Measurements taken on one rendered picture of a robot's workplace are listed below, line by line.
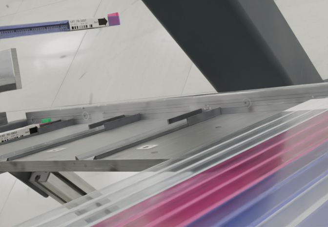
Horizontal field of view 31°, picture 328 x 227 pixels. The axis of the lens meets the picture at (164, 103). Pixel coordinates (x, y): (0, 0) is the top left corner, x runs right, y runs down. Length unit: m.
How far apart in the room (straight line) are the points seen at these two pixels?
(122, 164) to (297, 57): 0.92
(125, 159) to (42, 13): 2.31
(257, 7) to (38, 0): 1.81
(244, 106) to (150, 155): 0.18
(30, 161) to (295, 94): 0.25
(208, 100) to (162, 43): 1.40
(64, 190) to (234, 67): 0.48
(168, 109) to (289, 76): 0.62
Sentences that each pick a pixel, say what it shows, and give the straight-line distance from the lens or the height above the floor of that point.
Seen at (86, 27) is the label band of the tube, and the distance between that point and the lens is 0.64.
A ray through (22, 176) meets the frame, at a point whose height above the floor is 0.65.
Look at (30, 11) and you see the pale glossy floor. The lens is 2.84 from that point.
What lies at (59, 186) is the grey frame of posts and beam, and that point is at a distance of 0.89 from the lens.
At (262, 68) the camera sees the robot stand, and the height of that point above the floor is 0.33.
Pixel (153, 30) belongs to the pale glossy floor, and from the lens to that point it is 2.10.
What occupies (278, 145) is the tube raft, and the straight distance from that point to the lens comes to 0.35.
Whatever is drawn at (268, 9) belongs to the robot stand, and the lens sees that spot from 1.23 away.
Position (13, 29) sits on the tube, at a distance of 0.57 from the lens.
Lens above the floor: 1.14
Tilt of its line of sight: 39 degrees down
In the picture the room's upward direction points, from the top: 44 degrees counter-clockwise
